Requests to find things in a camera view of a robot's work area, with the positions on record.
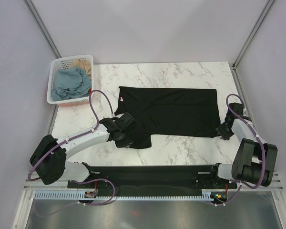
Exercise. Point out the aluminium frame post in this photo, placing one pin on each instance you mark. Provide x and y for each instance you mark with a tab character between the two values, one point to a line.
42	27
255	29

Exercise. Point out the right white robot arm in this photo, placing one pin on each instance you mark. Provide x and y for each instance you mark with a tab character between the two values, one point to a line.
255	159

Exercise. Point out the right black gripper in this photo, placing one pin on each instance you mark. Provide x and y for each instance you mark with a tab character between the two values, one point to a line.
225	136

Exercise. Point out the right aluminium frame post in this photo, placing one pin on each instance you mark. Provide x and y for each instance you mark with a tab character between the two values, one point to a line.
255	29

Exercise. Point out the blue t shirt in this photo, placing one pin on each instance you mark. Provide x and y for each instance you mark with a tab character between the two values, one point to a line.
70	84

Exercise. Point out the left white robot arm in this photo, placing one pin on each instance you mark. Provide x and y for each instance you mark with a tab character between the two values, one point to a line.
49	159

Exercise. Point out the white plastic basket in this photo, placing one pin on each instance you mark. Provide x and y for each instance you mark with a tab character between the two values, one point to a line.
64	63

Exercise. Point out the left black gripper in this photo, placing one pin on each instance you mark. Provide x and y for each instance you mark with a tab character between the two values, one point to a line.
125	143

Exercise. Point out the left aluminium frame post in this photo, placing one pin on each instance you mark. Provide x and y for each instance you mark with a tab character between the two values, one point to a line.
42	27

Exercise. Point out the black t shirt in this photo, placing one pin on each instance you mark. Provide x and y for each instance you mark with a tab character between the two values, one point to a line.
169	111

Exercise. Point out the aluminium profile rail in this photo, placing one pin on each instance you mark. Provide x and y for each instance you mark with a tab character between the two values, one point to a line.
62	185

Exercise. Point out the white slotted cable duct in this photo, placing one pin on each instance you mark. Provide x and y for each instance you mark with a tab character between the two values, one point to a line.
89	195

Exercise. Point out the beige t shirt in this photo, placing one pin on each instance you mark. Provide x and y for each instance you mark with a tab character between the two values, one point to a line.
83	64

